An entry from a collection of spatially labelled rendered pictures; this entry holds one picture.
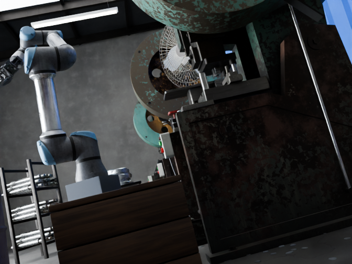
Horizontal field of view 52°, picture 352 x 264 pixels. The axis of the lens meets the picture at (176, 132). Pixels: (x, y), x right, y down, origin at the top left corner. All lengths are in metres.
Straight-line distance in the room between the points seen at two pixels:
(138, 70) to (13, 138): 6.03
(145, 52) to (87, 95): 5.57
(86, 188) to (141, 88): 1.71
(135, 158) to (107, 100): 1.55
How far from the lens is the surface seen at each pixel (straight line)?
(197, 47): 1.87
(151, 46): 3.36
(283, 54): 1.75
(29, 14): 7.70
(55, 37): 2.04
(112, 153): 8.46
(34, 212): 3.80
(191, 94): 1.79
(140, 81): 3.24
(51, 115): 1.72
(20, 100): 9.13
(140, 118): 4.91
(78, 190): 1.69
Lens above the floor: 0.30
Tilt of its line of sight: 9 degrees up
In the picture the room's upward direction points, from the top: 14 degrees counter-clockwise
